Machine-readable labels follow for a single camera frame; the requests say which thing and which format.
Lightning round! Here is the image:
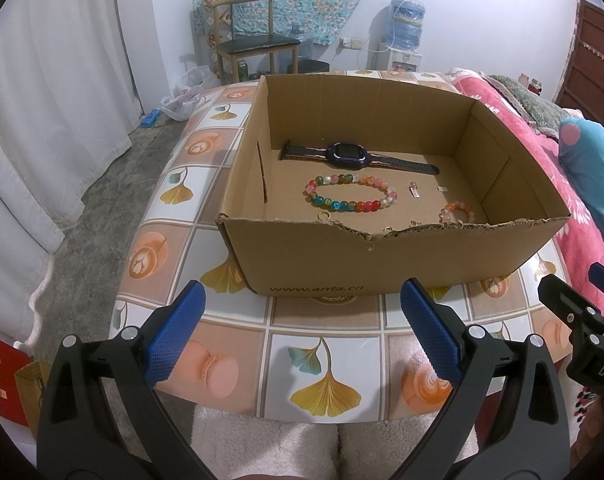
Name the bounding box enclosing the white plastic bag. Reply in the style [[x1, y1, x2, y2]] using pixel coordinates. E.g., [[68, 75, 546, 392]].
[[161, 57, 220, 122]]

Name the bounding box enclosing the brown door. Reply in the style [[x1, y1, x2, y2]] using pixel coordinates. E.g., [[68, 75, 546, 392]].
[[554, 0, 604, 133]]

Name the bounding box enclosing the white water dispenser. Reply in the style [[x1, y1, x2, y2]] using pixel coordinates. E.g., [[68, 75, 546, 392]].
[[378, 40, 423, 73]]

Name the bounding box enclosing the pink floral blanket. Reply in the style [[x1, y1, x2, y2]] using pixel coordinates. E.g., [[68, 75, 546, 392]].
[[444, 67, 604, 466]]

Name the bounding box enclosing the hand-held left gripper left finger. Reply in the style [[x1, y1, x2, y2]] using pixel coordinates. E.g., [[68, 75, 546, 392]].
[[36, 279, 207, 480]]

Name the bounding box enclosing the wooden chair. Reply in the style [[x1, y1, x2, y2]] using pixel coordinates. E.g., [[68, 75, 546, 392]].
[[202, 0, 303, 86]]

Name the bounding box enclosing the multicolour bead bracelet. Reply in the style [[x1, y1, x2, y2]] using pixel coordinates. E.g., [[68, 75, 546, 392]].
[[304, 172, 399, 213]]

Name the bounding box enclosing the brown gift bag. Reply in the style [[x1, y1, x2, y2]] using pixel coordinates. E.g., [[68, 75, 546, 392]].
[[14, 360, 52, 438]]

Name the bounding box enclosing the white curtain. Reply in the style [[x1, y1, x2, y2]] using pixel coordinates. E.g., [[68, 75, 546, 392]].
[[0, 0, 145, 351]]

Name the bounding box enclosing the empty blue water jug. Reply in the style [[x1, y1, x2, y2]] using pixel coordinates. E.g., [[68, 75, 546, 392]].
[[284, 22, 315, 63]]

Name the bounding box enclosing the grey green pillow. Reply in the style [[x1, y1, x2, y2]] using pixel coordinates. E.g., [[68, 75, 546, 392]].
[[489, 74, 578, 136]]

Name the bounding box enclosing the teal pillow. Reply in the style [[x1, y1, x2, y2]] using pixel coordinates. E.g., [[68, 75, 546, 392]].
[[558, 116, 604, 261]]

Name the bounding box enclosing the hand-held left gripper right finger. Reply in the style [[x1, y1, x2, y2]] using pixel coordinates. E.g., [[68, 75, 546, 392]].
[[397, 277, 569, 480]]

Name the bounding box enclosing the brown cardboard box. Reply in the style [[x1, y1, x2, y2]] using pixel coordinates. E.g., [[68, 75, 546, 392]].
[[216, 74, 572, 297]]

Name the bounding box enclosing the black bin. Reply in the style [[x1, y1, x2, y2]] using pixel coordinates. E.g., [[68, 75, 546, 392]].
[[287, 59, 331, 75]]

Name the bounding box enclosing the white fleece blanket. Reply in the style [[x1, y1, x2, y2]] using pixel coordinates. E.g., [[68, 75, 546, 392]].
[[192, 330, 503, 480]]

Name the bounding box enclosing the orange pink bead bracelet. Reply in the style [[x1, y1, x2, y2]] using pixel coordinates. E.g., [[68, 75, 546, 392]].
[[438, 201, 479, 226]]

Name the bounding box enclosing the black smartwatch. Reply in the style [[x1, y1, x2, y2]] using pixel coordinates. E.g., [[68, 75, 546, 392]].
[[280, 141, 440, 177]]

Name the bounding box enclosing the red gift bag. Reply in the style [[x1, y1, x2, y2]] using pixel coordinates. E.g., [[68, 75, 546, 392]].
[[0, 335, 32, 426]]

